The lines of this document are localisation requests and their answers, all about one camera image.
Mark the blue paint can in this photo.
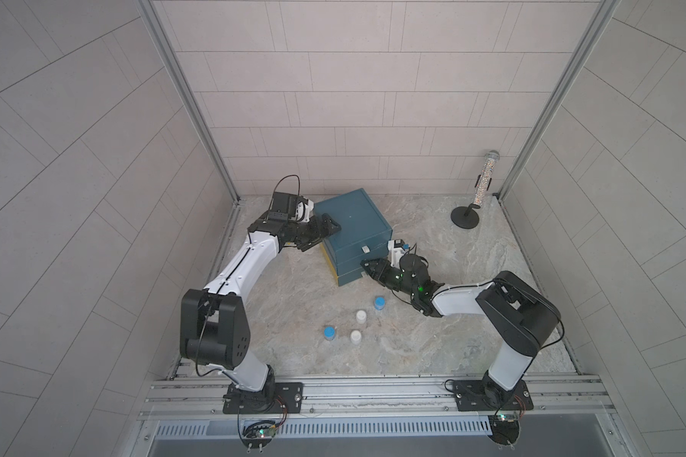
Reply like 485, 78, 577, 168
373, 296, 386, 310
323, 326, 337, 341

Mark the teal three-drawer cabinet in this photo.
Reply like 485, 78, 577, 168
314, 189, 393, 287

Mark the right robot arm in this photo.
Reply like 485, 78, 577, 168
361, 253, 562, 409

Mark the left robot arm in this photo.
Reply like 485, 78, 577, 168
180, 213, 341, 409

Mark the white paint can far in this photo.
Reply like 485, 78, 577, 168
356, 310, 368, 325

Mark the white paint can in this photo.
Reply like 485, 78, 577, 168
356, 310, 368, 325
350, 331, 362, 345

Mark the white paint can near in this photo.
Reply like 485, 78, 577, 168
350, 331, 362, 345

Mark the right circuit board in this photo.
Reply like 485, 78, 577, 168
488, 414, 520, 447

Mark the circuit board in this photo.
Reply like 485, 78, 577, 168
239, 420, 279, 453
488, 414, 520, 447

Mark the left circuit board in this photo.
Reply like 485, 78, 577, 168
239, 420, 279, 453

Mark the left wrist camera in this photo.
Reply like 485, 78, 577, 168
267, 192, 314, 223

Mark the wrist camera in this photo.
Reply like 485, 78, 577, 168
388, 239, 410, 268
267, 192, 314, 223

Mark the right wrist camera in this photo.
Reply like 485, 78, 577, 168
388, 239, 410, 268

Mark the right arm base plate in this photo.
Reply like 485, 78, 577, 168
444, 378, 534, 412

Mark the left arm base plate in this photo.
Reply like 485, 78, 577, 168
223, 382, 304, 415

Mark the aluminium mounting rail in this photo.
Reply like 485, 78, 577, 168
137, 374, 615, 421

